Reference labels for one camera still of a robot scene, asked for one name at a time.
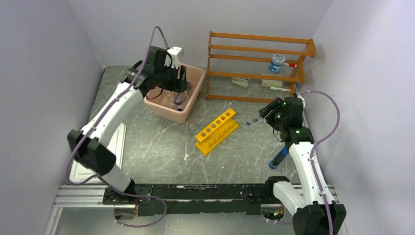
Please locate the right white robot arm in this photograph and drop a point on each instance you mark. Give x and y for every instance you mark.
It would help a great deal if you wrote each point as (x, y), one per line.
(315, 211)

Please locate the red-capped marker pen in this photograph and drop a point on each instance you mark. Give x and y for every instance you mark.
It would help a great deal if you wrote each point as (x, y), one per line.
(291, 65)

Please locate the small white box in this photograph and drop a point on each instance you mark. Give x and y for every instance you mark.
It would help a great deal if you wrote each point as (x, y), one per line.
(271, 83)

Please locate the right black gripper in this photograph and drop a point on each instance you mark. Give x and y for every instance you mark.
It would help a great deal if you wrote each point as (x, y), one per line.
(276, 105)

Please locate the white stapler-like object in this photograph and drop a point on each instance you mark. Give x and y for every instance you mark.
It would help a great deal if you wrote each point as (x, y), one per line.
(243, 82)

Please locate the pink plastic bin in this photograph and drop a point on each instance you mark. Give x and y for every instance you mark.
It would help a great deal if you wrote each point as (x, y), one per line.
(175, 106)

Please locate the blue safety glasses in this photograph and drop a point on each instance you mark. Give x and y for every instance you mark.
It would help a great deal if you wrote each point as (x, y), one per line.
(180, 98)

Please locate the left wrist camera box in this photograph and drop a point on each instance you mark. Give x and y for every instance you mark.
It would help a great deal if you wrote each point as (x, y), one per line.
(175, 54)

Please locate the red-tipped tube on shelf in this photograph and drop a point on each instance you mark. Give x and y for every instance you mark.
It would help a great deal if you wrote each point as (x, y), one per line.
(280, 89)

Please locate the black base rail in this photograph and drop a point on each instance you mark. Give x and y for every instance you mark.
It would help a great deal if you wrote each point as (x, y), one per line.
(251, 199)

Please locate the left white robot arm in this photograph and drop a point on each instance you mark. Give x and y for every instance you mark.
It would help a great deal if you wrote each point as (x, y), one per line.
(89, 145)

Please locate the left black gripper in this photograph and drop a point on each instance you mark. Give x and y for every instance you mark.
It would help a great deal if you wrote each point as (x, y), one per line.
(178, 84)

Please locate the yellow test tube rack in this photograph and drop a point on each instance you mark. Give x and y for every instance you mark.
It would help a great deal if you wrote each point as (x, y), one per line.
(212, 135)

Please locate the blue black handheld tool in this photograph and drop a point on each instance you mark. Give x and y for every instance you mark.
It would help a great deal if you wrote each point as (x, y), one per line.
(278, 158)

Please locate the blue-lidded jar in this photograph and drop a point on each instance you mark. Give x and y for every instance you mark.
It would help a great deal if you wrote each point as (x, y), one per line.
(277, 62)

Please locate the orange wooden shelf rack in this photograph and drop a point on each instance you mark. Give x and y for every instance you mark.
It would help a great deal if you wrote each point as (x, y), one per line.
(249, 56)

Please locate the white plastic tray lid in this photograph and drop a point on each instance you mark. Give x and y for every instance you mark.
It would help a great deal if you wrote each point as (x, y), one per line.
(79, 173)

